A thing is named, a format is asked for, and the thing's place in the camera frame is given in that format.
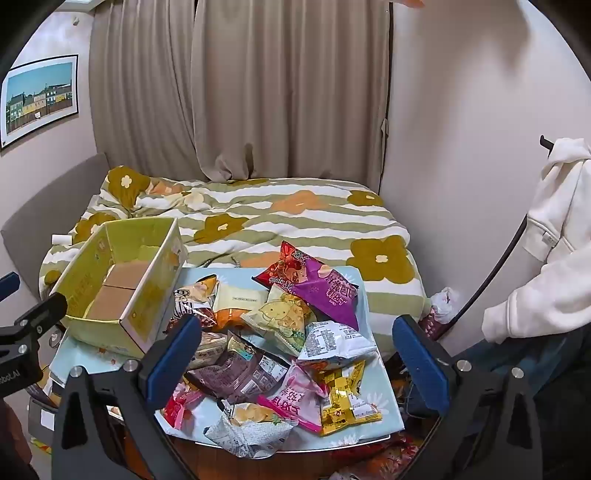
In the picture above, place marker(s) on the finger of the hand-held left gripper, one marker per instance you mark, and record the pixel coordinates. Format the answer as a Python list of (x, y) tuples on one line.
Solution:
[(8, 284), (44, 314)]

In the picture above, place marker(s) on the crumpled white snack packet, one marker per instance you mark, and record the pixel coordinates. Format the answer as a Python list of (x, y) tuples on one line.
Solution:
[(249, 429)]

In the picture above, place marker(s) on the white hoodie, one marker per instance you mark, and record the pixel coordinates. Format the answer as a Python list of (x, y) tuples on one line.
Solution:
[(554, 221)]

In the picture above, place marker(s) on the cream white snack packet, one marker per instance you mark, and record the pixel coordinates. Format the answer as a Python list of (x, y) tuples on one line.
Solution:
[(242, 297)]

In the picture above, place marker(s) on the black wall hook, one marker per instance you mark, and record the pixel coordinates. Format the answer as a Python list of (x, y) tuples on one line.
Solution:
[(546, 142)]

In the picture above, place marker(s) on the beige curtain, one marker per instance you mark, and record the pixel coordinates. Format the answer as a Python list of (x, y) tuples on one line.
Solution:
[(231, 92)]

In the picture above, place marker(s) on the beige snack packet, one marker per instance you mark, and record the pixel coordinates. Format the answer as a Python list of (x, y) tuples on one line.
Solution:
[(210, 346)]

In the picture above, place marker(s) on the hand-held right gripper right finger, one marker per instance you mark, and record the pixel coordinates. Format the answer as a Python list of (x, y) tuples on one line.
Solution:
[(419, 362)]

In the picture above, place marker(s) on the dark brown snack packet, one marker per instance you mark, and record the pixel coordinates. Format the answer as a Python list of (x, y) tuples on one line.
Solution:
[(235, 374)]

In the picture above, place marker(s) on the purple snack packet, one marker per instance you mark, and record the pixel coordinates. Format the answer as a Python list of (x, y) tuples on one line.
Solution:
[(330, 290)]

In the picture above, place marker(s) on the pale yellow corn snack packet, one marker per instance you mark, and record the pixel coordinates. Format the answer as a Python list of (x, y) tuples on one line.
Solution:
[(277, 318)]

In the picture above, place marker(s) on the pink red snack packet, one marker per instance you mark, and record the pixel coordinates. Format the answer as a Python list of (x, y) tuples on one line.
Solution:
[(180, 404)]

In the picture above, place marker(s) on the red patterned bag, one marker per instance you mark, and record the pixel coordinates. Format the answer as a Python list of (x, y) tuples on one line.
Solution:
[(383, 461)]

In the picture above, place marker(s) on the white plastic bag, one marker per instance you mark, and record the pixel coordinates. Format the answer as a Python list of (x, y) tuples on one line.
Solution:
[(443, 302)]

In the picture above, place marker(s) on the small white box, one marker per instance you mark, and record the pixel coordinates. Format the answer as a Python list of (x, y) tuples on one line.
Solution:
[(60, 239)]

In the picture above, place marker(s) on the brown striped snack packet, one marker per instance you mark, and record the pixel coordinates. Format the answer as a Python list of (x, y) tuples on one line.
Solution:
[(191, 300)]

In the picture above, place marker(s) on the grey bed headboard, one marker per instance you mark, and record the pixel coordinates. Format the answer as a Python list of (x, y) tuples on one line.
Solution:
[(46, 207)]

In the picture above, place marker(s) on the gold yellow snack packet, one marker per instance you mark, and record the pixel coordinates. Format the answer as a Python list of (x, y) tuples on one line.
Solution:
[(351, 401)]

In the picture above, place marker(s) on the yellow cardboard box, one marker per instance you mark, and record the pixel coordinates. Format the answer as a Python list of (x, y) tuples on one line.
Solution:
[(152, 300)]

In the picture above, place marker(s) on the green striped floral blanket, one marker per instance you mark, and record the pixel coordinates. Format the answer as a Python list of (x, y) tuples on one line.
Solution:
[(300, 221)]

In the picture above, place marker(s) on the orange snack packet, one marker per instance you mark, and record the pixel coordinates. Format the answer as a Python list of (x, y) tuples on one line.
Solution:
[(233, 316)]

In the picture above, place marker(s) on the wall poster of houses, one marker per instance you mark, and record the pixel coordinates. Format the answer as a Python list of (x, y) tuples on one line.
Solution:
[(39, 99)]

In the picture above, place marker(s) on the blue jeans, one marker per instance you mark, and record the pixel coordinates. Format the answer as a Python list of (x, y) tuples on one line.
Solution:
[(531, 364)]

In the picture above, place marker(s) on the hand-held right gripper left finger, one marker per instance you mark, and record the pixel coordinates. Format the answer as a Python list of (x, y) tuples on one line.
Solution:
[(174, 355)]

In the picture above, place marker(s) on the white printed snack packet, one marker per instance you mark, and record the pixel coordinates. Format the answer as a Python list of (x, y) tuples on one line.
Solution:
[(334, 344)]

